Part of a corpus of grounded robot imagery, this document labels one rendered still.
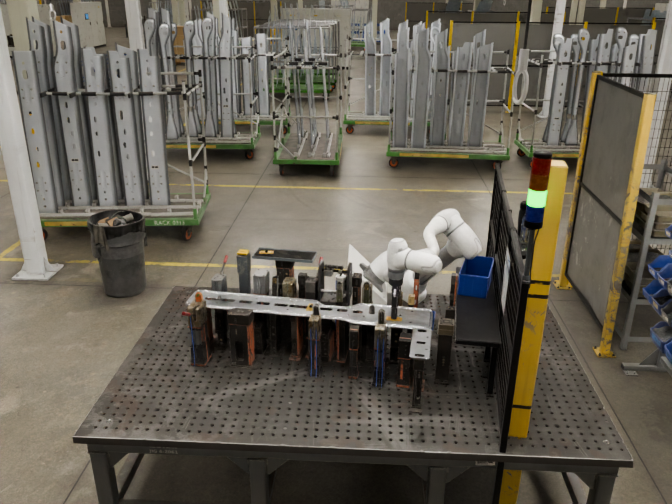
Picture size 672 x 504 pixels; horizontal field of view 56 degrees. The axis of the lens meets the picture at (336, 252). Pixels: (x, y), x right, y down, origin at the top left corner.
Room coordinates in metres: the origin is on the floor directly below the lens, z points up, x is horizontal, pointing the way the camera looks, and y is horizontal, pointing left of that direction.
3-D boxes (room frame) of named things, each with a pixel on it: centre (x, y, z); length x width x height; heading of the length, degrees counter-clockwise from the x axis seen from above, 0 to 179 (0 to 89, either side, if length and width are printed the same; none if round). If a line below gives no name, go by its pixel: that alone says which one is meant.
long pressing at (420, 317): (3.08, 0.16, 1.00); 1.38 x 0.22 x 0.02; 80
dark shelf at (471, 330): (3.13, -0.78, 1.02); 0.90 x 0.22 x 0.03; 170
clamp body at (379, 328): (2.81, -0.23, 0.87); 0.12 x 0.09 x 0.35; 170
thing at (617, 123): (4.85, -2.15, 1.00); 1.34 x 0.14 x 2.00; 177
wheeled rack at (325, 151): (10.09, 0.42, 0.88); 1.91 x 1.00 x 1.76; 178
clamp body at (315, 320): (2.90, 0.11, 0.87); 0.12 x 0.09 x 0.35; 170
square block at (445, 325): (2.83, -0.57, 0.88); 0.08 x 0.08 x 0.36; 80
